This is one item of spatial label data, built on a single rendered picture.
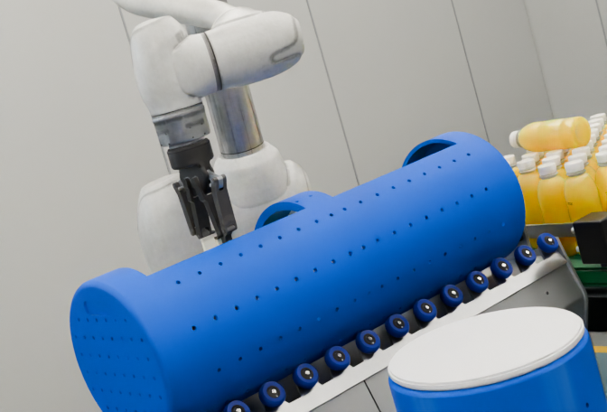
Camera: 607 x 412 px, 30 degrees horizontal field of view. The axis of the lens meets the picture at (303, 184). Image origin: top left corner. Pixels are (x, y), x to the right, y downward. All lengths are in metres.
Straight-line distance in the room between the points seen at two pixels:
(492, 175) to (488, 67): 4.76
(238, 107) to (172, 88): 0.60
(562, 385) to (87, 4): 3.88
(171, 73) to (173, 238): 0.69
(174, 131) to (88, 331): 0.35
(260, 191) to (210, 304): 0.74
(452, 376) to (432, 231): 0.60
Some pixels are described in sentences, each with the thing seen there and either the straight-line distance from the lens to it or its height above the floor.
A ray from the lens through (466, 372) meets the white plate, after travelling 1.51.
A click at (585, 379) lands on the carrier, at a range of 1.56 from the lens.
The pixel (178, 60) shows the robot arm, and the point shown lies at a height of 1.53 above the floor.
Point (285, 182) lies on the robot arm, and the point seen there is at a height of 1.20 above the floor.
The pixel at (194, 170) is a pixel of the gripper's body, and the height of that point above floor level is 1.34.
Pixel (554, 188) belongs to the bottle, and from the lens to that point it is 2.44.
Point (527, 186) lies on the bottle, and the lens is 2.56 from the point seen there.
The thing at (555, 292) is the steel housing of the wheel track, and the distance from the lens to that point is 2.35.
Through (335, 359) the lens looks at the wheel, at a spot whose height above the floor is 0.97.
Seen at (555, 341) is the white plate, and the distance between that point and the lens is 1.55.
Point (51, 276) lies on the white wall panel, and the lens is 4.86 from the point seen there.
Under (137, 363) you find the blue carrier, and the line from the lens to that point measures 1.78.
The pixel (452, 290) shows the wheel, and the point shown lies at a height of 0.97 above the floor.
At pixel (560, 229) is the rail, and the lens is 2.44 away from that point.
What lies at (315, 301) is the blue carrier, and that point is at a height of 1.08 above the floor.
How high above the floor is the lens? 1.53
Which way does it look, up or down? 8 degrees down
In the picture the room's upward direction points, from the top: 16 degrees counter-clockwise
